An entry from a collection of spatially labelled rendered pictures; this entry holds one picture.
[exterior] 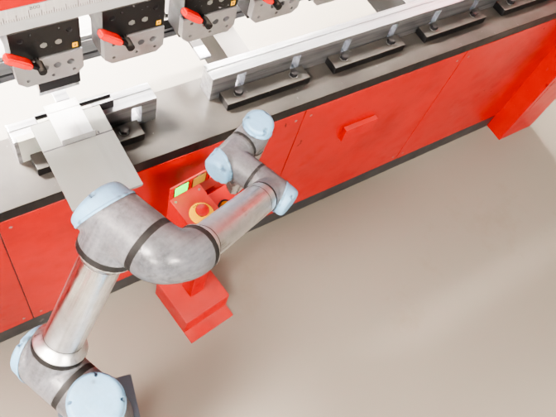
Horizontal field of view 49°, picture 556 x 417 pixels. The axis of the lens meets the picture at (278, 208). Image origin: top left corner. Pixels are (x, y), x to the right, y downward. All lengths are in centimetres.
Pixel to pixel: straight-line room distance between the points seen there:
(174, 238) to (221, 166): 35
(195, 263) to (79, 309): 27
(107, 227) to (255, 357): 144
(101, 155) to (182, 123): 32
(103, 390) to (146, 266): 37
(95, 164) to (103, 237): 49
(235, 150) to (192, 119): 43
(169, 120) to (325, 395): 125
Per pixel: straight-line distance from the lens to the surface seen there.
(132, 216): 109
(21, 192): 170
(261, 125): 145
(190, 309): 235
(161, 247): 107
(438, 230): 295
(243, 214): 125
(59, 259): 203
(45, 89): 158
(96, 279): 119
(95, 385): 136
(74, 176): 156
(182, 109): 184
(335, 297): 262
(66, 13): 139
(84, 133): 160
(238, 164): 140
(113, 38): 143
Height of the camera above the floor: 233
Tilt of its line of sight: 58 degrees down
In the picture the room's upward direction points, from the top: 23 degrees clockwise
